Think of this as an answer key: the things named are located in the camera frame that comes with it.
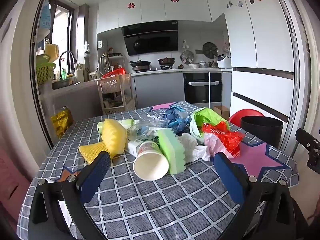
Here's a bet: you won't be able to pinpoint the brown cooking pot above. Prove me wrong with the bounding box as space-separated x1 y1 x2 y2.
157 57 176 67

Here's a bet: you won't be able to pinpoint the brown cardboard box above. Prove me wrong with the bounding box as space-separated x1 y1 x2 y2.
213 105 230 120

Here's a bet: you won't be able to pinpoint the red plastic chair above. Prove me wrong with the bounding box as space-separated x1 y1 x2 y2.
229 109 265 125

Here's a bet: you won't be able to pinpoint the white carton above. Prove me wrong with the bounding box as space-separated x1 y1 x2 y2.
128 139 144 155

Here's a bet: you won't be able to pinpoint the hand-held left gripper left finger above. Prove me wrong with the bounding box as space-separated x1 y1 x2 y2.
27 151 112 240

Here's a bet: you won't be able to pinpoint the white rice cooker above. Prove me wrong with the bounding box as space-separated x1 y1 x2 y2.
217 56 232 69

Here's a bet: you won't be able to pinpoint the green plastic bag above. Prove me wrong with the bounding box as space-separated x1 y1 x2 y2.
189 107 230 144

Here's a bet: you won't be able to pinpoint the gas stove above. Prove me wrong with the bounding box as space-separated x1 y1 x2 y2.
131 65 175 72

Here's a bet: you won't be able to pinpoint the white upper cabinets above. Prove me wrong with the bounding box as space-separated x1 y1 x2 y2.
97 0 225 34

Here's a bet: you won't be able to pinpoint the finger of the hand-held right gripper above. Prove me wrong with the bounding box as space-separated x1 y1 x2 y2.
296 128 320 153

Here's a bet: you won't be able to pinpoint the black wok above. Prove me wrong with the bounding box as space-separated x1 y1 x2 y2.
129 59 152 67

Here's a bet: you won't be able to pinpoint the yellow foam net sleeve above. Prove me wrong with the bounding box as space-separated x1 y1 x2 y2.
79 119 128 165

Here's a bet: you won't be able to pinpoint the white chopstick holder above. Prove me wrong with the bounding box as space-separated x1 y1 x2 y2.
74 64 85 82

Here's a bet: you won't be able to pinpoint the gold foil bag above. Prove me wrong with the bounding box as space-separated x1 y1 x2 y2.
51 106 73 139

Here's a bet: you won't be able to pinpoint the black trash bin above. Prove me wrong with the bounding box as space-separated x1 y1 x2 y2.
240 116 284 149

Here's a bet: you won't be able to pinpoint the white spice rack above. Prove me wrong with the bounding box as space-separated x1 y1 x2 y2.
100 52 125 74

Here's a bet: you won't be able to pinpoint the red dotted plastic bag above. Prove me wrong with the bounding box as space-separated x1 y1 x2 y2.
202 121 245 158

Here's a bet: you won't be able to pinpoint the black built-in oven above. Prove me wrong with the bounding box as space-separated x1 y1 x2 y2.
183 72 222 104

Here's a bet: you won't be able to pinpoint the white paper cup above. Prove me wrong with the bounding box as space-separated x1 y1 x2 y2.
133 140 169 181

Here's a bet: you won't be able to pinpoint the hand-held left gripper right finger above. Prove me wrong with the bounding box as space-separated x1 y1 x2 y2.
213 151 297 240

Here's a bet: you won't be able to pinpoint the white oven handle cover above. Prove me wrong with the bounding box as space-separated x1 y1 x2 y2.
189 80 220 86

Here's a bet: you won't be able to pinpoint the green plastic colander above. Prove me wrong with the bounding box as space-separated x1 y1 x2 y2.
36 54 57 85

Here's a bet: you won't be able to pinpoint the yellow plastic basket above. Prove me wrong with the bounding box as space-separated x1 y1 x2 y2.
44 42 59 63

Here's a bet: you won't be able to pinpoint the hanging light blue bag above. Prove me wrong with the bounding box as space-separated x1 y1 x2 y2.
40 0 52 29

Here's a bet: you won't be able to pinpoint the black range hood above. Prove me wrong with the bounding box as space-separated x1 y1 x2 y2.
121 21 179 56

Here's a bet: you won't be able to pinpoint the round metal steamer rack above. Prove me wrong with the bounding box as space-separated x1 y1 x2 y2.
180 50 195 64

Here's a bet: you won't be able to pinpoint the dark framed window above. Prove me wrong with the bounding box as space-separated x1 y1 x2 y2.
49 0 75 79

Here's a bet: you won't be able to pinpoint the black kitchen faucet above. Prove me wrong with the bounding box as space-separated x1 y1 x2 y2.
59 50 78 78

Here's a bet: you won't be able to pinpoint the green wavy sponge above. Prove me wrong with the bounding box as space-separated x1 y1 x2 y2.
157 128 187 175

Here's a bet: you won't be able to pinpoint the beige storage cart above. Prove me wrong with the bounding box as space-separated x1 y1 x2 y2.
97 74 136 115

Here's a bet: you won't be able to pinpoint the pink plastic bag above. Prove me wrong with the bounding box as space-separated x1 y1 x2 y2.
204 132 242 159

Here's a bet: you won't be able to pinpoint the grey lower cabinets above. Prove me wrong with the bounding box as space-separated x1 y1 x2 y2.
131 69 233 108

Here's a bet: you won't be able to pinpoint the white refrigerator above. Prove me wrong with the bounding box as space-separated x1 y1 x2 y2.
224 0 297 140

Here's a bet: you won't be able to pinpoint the red plastic basket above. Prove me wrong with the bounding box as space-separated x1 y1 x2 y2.
101 67 126 78

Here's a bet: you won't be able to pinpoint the grey checked star tablecloth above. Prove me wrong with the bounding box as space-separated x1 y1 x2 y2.
16 101 299 240

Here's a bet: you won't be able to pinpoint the blue plastic bag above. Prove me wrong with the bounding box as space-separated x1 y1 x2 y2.
162 105 192 133

